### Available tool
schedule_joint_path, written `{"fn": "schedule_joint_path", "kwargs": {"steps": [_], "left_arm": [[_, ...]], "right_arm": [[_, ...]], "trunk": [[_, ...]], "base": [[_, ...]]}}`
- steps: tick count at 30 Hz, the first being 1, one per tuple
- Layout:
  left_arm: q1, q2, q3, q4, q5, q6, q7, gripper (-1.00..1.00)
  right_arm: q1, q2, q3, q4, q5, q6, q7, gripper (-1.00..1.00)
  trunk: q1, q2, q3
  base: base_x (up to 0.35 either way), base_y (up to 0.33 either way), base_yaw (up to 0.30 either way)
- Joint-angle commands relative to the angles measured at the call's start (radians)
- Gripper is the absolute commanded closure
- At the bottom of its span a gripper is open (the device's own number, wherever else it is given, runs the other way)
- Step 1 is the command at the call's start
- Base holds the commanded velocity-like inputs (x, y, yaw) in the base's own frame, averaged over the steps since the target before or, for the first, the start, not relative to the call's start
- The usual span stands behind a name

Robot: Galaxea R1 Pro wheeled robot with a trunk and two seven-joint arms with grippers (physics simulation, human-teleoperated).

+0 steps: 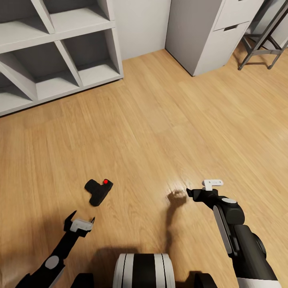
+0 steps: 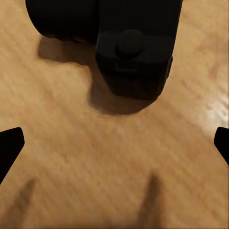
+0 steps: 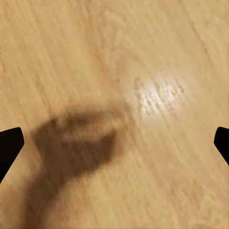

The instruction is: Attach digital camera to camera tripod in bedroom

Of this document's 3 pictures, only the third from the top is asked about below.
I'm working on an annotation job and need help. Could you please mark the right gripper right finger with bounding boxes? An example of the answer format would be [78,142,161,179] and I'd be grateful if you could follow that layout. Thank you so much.
[214,127,229,165]

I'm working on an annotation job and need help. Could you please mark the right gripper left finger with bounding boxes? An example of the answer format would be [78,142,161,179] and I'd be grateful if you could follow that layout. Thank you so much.
[0,127,24,183]

